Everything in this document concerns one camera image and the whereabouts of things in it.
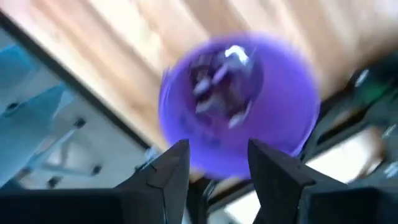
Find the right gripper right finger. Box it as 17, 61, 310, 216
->
248, 139, 349, 224

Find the grey black office chair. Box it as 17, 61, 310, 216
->
0, 43, 103, 190

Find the purple plastic basket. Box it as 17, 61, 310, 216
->
158, 30, 321, 181

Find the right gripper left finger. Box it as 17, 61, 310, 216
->
113, 139, 191, 224

